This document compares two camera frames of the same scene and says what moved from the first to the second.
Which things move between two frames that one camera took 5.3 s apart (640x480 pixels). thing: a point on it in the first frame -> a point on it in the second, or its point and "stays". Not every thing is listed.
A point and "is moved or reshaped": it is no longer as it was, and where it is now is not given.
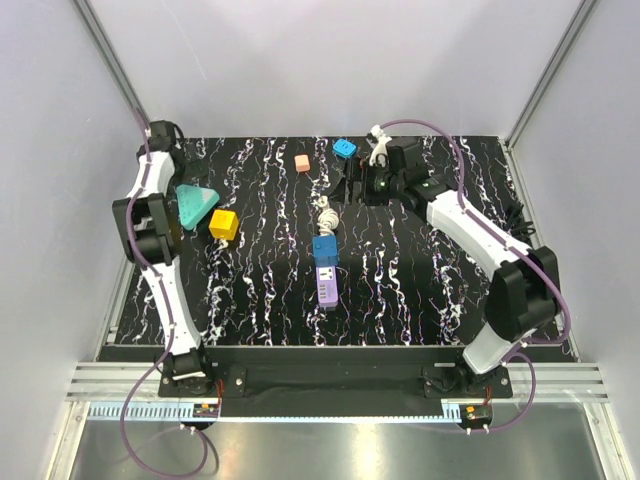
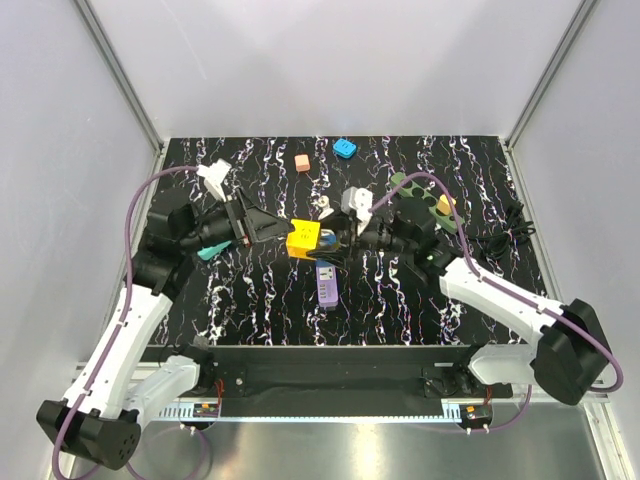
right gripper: [357, 170] -> [348, 223]
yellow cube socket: [224, 224] is moved or reshaped
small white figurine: [328, 218] stays
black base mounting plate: [294, 370] stays
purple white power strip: [327, 289] stays
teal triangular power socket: [193, 203] -> [208, 252]
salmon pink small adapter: [302, 163] stays
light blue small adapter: [344, 148] stays
